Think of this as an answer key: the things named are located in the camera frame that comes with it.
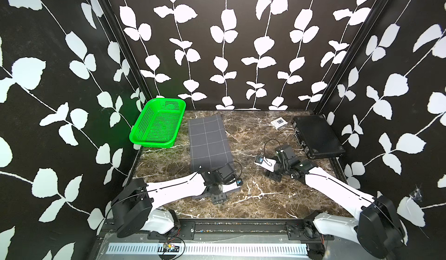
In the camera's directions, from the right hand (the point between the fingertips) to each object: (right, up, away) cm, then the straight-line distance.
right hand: (265, 163), depth 85 cm
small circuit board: (-44, -32, -15) cm, 56 cm away
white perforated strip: (-26, -32, -15) cm, 44 cm away
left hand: (-22, -11, -3) cm, 25 cm away
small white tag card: (+15, +20, +28) cm, 37 cm away
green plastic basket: (-66, +20, +29) cm, 75 cm away
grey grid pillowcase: (-30, +6, +16) cm, 35 cm away
